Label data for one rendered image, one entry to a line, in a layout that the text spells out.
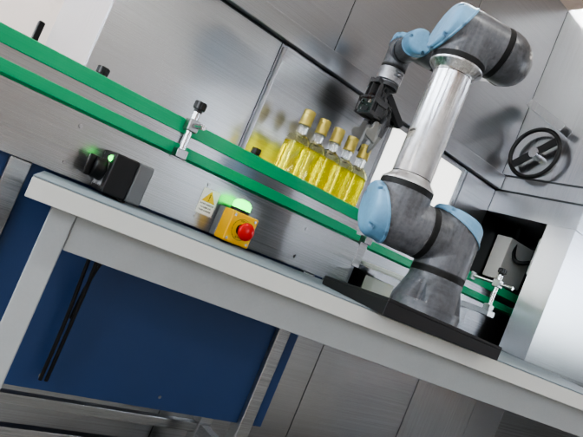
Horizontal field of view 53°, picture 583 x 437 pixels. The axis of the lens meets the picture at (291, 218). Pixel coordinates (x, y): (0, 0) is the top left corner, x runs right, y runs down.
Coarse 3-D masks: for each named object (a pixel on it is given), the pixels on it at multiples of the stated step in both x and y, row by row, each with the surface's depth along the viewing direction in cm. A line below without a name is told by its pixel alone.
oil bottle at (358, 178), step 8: (360, 168) 170; (352, 176) 169; (360, 176) 170; (352, 184) 169; (360, 184) 171; (344, 192) 169; (352, 192) 170; (360, 192) 171; (344, 200) 169; (352, 200) 170
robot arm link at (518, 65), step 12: (516, 36) 129; (516, 48) 122; (528, 48) 124; (516, 60) 122; (528, 60) 124; (504, 72) 124; (516, 72) 124; (528, 72) 128; (492, 84) 136; (504, 84) 129
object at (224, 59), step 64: (128, 0) 142; (192, 0) 150; (256, 0) 158; (320, 0) 172; (384, 0) 185; (448, 0) 201; (512, 0) 219; (128, 64) 145; (192, 64) 154; (256, 64) 164; (320, 64) 175; (512, 128) 234
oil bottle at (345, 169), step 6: (342, 162) 166; (348, 162) 167; (342, 168) 166; (348, 168) 167; (336, 174) 166; (342, 174) 166; (348, 174) 168; (336, 180) 166; (342, 180) 167; (348, 180) 168; (336, 186) 166; (342, 186) 167; (330, 192) 165; (336, 192) 166; (342, 192) 168; (342, 198) 168
